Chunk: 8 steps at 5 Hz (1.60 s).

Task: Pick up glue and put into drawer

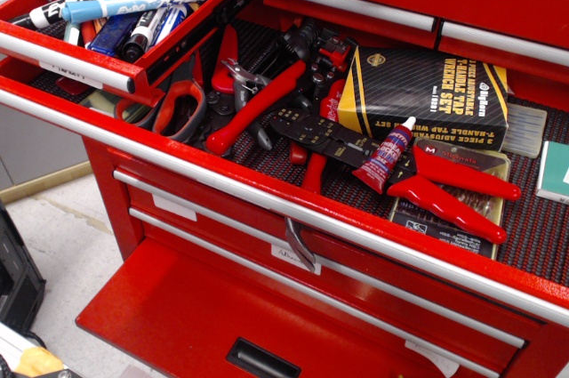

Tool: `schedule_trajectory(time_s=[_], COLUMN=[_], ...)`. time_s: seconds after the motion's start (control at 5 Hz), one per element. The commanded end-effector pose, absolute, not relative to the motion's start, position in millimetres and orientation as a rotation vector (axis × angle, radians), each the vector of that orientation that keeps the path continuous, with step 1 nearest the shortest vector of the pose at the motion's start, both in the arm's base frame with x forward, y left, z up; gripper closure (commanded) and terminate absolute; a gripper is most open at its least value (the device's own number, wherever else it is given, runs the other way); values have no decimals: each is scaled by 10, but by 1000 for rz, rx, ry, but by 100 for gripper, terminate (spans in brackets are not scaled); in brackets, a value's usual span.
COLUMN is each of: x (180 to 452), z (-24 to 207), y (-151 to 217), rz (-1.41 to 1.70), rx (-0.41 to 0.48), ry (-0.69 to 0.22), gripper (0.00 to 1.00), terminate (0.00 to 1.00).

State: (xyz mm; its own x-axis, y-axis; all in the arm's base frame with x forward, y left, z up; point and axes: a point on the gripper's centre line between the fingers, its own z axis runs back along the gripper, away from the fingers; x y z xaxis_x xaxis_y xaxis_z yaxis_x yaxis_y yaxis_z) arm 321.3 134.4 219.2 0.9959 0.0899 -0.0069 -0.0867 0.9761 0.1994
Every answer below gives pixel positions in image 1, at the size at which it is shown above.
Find red threadlocker glue tube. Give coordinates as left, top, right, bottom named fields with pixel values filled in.
left=352, top=117, right=416, bottom=194

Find large red tool drawer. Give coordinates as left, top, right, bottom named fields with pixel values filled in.
left=0, top=17, right=569, bottom=328

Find open red bottom drawer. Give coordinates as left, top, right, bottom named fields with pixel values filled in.
left=75, top=236, right=503, bottom=378

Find small red marker drawer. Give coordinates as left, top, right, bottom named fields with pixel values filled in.
left=1, top=0, right=248, bottom=107

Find red tool chest cabinet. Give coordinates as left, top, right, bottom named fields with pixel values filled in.
left=1, top=0, right=568, bottom=377

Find black yellow tap wrench box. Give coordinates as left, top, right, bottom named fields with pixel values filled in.
left=337, top=46, right=508, bottom=151

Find black capped dry-erase marker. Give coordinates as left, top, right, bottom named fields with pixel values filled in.
left=122, top=7, right=166, bottom=63

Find drill bit index case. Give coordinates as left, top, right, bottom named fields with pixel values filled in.
left=388, top=139, right=521, bottom=260

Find blue rectangular eraser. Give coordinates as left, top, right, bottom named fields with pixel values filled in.
left=88, top=12, right=141, bottom=57

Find clear plastic bit case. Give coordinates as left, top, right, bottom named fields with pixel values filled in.
left=501, top=103, right=548, bottom=158

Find light blue Expo marker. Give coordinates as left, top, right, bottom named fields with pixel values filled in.
left=60, top=0, right=204, bottom=23

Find teal white box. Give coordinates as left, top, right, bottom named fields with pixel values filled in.
left=535, top=141, right=569, bottom=205

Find black Expo marker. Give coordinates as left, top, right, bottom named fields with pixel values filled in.
left=9, top=0, right=91, bottom=30

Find black plastic crate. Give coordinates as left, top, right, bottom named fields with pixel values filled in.
left=1, top=204, right=46, bottom=334

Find long red handled pliers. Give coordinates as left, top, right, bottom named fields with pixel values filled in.
left=205, top=60, right=306, bottom=156

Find silver hook on handle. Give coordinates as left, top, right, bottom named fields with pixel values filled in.
left=284, top=217, right=316, bottom=273

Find small red wire stripper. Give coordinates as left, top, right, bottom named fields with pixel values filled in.
left=211, top=25, right=238, bottom=94

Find red grey handled scissors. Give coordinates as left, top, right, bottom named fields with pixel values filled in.
left=136, top=52, right=207, bottom=142

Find red handled wire crimper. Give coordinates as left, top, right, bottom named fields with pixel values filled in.
left=270, top=109, right=521, bottom=245

